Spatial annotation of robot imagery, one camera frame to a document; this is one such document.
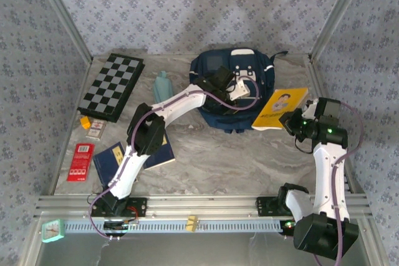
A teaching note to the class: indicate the small yellow block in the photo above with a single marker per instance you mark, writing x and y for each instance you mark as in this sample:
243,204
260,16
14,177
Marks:
84,122

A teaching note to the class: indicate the red package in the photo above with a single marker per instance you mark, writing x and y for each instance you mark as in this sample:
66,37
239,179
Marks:
80,163

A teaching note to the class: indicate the teal water bottle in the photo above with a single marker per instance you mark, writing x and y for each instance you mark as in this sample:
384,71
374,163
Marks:
162,90

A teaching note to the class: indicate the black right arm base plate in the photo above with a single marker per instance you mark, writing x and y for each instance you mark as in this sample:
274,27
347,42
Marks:
265,207

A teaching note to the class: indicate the aluminium mounting rail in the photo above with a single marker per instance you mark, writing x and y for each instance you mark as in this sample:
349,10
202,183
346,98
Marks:
202,207

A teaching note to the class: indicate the small playing card box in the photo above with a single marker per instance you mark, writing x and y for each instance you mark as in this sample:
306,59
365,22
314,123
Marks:
96,129

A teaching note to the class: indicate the yellow illustrated book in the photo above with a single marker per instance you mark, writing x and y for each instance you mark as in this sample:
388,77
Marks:
277,107

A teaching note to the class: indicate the navy blue school backpack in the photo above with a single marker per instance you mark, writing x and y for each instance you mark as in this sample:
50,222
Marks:
265,76

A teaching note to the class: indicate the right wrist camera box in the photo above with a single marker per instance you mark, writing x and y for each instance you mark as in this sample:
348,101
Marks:
329,107

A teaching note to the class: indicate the aluminium frame post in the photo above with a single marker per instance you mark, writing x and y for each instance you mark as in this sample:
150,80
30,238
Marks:
337,13
65,13

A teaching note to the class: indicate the black grey folding chessboard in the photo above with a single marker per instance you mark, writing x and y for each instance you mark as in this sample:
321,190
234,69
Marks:
109,88

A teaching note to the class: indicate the aluminium side rail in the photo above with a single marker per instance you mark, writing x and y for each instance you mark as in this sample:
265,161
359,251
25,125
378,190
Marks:
80,91
319,76

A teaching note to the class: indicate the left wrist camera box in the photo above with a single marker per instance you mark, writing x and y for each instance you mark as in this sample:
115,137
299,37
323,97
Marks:
241,88

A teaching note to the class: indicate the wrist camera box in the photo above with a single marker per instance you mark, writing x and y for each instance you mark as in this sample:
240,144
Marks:
241,88
329,107

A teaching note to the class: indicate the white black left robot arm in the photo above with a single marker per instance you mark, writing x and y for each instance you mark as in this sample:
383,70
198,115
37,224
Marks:
127,166

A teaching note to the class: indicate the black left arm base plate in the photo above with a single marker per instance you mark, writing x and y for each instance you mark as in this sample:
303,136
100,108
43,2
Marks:
140,207

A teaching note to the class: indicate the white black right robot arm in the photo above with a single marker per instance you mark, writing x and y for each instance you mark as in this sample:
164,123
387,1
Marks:
324,178

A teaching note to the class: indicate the yellow clip on duct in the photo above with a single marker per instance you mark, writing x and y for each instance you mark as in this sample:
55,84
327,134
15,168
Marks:
192,224

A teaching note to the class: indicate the teal alarm clock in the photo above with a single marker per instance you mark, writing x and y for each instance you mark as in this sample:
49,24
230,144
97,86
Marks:
52,231

